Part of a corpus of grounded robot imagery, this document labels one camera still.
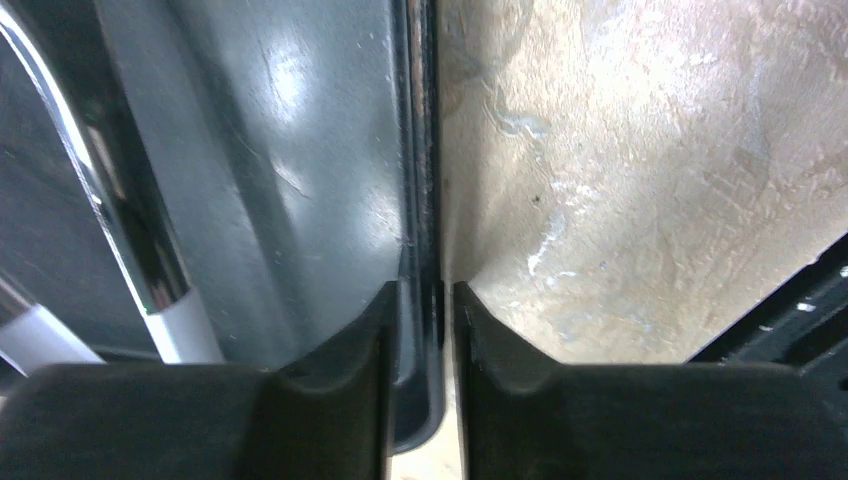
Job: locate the black plastic tray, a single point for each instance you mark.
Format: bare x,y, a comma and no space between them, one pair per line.
293,146

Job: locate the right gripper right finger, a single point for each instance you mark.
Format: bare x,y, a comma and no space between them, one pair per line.
525,415

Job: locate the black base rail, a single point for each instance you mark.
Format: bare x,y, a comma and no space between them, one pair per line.
769,331

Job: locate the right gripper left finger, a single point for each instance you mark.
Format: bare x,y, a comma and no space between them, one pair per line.
325,416

